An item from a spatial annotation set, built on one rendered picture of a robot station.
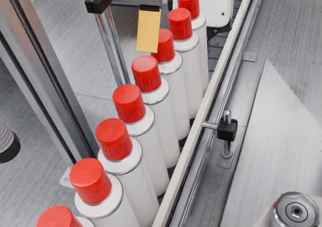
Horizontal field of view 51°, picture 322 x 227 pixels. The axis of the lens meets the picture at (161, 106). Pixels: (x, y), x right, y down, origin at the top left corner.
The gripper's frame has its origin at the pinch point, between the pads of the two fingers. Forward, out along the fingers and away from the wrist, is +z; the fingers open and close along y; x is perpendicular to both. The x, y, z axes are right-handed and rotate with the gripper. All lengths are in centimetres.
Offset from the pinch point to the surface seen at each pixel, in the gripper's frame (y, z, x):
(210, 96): 4.1, 5.8, -7.3
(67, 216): 0.9, 0.6, -43.1
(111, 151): 0.7, -0.6, -35.0
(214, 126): 6.4, 8.1, -12.6
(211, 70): 1.3, 5.4, 3.7
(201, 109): 3.6, 6.8, -10.4
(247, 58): 6.8, 6.3, 15.4
